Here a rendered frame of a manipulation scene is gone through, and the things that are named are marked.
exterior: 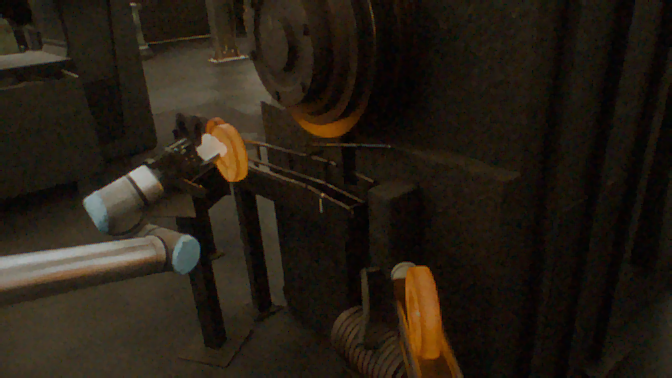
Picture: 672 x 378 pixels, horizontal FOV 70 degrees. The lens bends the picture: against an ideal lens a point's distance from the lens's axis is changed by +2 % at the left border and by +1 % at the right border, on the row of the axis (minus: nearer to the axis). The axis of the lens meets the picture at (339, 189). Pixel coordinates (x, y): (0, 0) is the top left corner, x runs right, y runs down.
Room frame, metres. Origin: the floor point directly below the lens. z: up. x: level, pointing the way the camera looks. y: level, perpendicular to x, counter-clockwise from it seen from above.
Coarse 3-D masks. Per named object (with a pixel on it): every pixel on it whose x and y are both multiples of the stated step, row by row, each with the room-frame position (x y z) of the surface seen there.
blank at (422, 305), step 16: (416, 272) 0.67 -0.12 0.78; (416, 288) 0.64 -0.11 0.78; (432, 288) 0.63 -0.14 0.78; (416, 304) 0.63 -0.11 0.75; (432, 304) 0.61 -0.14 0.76; (416, 320) 0.63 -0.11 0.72; (432, 320) 0.60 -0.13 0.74; (416, 336) 0.63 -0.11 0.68; (432, 336) 0.59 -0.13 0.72; (416, 352) 0.63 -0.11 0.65; (432, 352) 0.59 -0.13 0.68
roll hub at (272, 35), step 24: (264, 0) 1.15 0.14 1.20; (288, 0) 1.05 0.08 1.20; (312, 0) 1.03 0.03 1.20; (264, 24) 1.12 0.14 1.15; (288, 24) 1.07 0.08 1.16; (312, 24) 1.00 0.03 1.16; (264, 48) 1.13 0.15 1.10; (288, 48) 1.05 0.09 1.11; (312, 48) 0.99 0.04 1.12; (264, 72) 1.16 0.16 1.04; (288, 72) 1.09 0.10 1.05; (312, 72) 1.00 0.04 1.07; (288, 96) 1.08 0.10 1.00; (312, 96) 1.05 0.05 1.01
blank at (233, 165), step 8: (216, 128) 1.23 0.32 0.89; (224, 128) 1.20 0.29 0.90; (232, 128) 1.21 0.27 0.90; (216, 136) 1.23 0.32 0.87; (224, 136) 1.19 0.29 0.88; (232, 136) 1.18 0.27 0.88; (224, 144) 1.20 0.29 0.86; (232, 144) 1.16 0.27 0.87; (240, 144) 1.17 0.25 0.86; (232, 152) 1.16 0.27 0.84; (240, 152) 1.16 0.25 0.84; (224, 160) 1.23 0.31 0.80; (232, 160) 1.17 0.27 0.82; (240, 160) 1.16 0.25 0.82; (224, 168) 1.22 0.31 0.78; (232, 168) 1.18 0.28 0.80; (240, 168) 1.16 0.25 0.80; (224, 176) 1.23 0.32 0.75; (232, 176) 1.18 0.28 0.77; (240, 176) 1.17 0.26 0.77
